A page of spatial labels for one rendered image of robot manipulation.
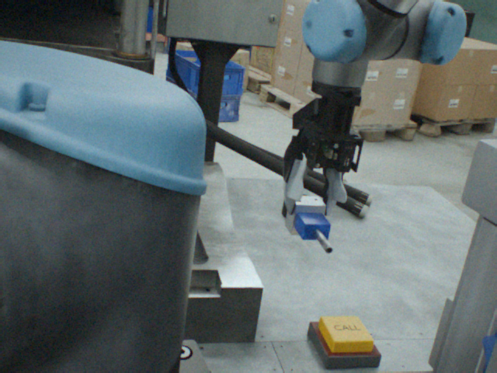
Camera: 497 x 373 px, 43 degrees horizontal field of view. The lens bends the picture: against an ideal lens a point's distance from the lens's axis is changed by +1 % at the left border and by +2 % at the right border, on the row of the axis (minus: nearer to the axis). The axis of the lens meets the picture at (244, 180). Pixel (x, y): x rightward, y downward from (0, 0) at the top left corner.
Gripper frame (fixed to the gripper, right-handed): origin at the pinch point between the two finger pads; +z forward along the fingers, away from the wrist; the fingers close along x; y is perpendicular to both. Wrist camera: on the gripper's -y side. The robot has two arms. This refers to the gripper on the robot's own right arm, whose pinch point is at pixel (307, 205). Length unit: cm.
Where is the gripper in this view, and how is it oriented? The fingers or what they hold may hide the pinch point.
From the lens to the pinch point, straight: 98.1
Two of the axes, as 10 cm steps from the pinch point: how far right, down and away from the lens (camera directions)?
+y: 2.2, 3.8, -9.0
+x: 9.7, 0.4, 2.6
